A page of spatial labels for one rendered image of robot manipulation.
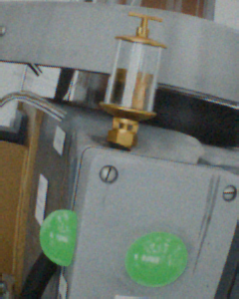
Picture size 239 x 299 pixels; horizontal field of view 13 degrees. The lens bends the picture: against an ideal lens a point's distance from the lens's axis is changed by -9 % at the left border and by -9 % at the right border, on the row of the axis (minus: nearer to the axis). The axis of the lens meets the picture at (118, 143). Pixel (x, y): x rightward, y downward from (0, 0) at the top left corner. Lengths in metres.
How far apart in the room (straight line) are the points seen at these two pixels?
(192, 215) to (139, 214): 0.02
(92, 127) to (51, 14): 0.18
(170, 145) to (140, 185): 0.10
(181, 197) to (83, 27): 0.24
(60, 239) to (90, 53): 0.23
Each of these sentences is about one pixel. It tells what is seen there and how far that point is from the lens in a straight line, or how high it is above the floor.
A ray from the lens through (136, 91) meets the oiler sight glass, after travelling 0.55.
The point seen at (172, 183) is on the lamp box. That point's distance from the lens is 0.48.
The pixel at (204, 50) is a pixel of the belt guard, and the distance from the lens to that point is 0.65.
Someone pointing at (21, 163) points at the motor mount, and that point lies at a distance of 0.90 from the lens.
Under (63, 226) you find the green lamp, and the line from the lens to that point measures 0.49.
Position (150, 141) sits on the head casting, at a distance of 0.57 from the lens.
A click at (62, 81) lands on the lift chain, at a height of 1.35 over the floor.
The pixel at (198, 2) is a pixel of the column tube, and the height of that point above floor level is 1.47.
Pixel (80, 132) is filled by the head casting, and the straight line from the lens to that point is 0.56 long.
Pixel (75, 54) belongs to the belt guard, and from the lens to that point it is 0.70.
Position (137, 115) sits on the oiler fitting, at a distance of 0.55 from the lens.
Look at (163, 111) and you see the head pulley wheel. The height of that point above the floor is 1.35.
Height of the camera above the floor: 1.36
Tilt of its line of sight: 3 degrees down
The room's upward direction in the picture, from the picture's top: 11 degrees clockwise
